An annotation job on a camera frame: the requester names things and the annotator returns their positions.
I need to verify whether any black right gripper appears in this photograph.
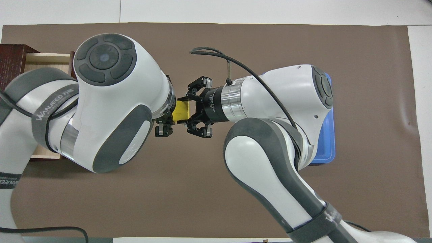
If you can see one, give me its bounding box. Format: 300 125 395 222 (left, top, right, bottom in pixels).
177 76 226 138

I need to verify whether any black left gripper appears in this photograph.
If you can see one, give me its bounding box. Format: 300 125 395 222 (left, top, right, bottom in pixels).
155 75 177 137

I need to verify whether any yellow cube block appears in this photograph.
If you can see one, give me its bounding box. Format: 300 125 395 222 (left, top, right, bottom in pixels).
173 100 191 123

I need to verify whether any wooden drawer with white handle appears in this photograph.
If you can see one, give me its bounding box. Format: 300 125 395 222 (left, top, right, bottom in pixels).
24 51 77 159

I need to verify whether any blue plastic tray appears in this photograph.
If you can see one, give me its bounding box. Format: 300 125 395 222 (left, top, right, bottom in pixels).
310 73 336 165

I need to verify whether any dark wooden cabinet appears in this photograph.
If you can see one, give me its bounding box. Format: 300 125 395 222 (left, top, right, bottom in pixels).
0 44 41 92

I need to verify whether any brown table mat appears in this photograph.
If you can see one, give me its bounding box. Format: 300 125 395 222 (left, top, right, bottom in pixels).
0 23 430 239

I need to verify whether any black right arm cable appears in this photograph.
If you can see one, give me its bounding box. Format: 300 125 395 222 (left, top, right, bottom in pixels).
190 47 372 233

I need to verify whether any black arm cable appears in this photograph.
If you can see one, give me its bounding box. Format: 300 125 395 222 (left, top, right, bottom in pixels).
0 89 89 243
190 47 372 233

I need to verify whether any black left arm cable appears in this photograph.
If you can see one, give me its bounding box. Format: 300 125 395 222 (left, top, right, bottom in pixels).
0 89 89 243

